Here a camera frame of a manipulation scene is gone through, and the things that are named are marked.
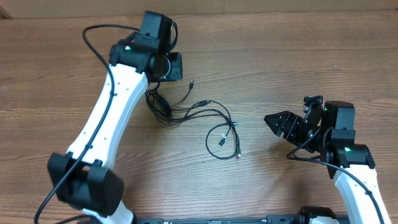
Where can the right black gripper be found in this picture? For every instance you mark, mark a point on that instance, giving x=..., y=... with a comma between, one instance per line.
x=301, y=131

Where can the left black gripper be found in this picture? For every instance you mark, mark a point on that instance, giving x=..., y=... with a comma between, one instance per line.
x=175, y=66

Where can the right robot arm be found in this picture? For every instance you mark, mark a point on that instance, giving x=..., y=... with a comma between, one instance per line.
x=326, y=136

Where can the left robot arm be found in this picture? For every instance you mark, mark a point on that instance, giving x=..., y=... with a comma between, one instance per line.
x=83, y=177

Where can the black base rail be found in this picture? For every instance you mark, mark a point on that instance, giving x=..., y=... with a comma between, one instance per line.
x=217, y=220

